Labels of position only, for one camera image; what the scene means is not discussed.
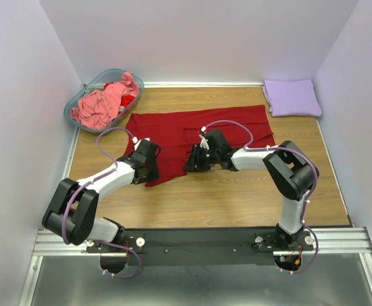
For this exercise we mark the clear blue plastic bin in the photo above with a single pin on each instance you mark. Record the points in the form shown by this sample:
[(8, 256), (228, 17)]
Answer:
[(77, 105)]

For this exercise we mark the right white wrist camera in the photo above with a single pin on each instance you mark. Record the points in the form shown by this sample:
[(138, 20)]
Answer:
[(203, 143)]

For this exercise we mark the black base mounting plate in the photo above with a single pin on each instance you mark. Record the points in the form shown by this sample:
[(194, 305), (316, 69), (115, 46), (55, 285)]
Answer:
[(206, 246)]

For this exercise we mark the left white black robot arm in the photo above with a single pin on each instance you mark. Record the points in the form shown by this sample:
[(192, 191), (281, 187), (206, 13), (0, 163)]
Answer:
[(71, 213)]

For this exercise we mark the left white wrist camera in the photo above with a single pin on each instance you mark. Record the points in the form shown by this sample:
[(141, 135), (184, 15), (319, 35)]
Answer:
[(138, 141)]

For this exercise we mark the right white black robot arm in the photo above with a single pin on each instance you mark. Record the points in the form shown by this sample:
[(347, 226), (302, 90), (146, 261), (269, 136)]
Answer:
[(293, 174)]

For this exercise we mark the folded lavender t shirt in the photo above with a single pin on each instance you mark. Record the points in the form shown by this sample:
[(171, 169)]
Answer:
[(291, 98)]

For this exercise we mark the pink t shirt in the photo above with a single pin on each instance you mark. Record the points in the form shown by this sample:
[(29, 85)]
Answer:
[(104, 102)]

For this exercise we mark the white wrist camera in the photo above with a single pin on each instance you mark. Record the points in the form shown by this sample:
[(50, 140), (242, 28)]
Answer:
[(203, 143), (138, 141)]

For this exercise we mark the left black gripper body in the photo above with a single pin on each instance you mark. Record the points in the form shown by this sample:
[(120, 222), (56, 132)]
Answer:
[(153, 173)]

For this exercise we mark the dark red t shirt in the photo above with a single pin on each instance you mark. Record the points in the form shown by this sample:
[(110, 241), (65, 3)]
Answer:
[(176, 133)]

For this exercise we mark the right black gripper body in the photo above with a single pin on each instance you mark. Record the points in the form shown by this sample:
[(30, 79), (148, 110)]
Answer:
[(201, 159)]

